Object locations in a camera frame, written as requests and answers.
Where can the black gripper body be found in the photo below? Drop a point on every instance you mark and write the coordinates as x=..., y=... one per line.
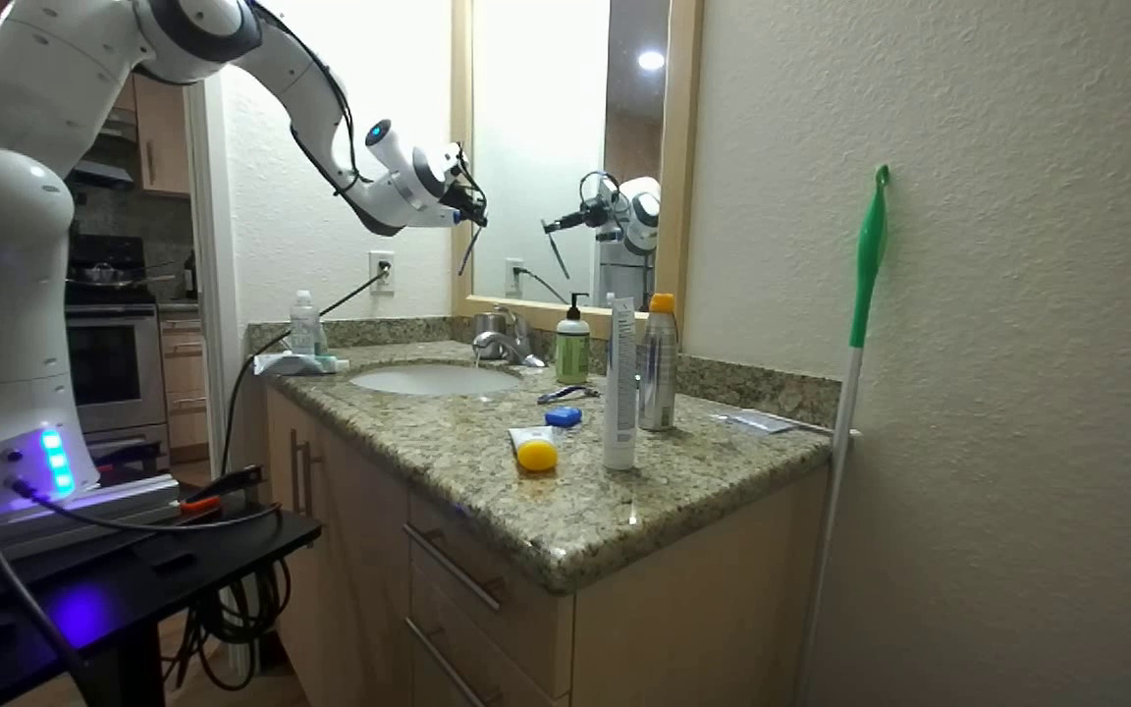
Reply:
x=462, y=181

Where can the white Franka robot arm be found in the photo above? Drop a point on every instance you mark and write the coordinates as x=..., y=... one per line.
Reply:
x=2, y=259

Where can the chrome sink faucet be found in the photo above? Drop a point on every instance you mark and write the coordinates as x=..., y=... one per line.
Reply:
x=514, y=351

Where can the green soap pump bottle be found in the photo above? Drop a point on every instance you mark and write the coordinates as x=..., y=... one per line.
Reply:
x=570, y=347

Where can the white oval sink basin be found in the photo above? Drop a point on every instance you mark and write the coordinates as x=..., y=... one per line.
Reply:
x=430, y=384

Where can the clear bottle with white cap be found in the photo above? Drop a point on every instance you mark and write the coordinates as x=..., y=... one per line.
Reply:
x=303, y=327

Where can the small blue cap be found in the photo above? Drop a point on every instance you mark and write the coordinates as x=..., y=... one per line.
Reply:
x=561, y=419

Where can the tall white spray bottle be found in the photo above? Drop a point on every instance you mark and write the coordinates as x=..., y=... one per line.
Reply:
x=618, y=395

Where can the clear plastic package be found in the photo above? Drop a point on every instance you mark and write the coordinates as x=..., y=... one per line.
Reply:
x=764, y=420

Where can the orange black clamp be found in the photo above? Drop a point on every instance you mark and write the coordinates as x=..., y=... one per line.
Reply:
x=216, y=495

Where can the black kitchen oven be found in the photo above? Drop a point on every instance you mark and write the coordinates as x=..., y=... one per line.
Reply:
x=107, y=365

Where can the green and white broom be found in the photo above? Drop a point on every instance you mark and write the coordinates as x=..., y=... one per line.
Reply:
x=864, y=259

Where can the wooden vanity cabinet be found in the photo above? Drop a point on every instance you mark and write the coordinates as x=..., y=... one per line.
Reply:
x=645, y=628

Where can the aluminium robot mounting plate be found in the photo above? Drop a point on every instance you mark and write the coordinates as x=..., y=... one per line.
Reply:
x=80, y=512

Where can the black robot table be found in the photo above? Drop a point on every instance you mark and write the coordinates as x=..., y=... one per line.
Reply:
x=107, y=591

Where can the white wall outlet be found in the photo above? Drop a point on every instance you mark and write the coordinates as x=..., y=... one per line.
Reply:
x=381, y=271

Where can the wood framed wall mirror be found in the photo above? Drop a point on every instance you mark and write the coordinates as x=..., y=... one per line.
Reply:
x=538, y=105

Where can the wooden kitchen wall cabinet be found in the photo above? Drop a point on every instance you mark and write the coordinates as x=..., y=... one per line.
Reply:
x=157, y=139

